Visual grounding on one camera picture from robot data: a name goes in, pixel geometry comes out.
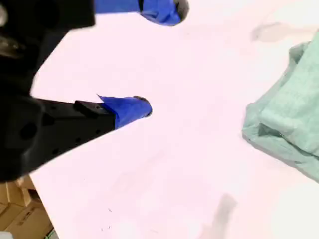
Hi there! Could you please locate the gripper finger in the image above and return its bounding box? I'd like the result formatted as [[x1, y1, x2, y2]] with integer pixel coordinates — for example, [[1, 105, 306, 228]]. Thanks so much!
[[22, 94, 153, 175], [94, 0, 190, 27]]

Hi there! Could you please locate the pale green T-shirt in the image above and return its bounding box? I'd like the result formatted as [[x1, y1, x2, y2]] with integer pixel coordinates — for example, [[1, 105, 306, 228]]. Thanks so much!
[[241, 29, 319, 184]]

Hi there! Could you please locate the brown cardboard box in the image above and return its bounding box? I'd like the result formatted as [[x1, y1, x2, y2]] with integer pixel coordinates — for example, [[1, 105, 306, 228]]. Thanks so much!
[[0, 196, 54, 239], [4, 175, 38, 207]]

